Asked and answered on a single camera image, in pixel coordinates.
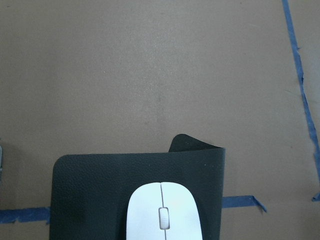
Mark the black mouse pad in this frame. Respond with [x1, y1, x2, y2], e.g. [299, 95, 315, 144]
[49, 134, 226, 240]

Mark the grey laptop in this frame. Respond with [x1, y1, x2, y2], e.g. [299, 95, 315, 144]
[0, 144, 3, 183]

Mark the white computer mouse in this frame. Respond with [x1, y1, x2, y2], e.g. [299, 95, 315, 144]
[126, 182, 203, 240]

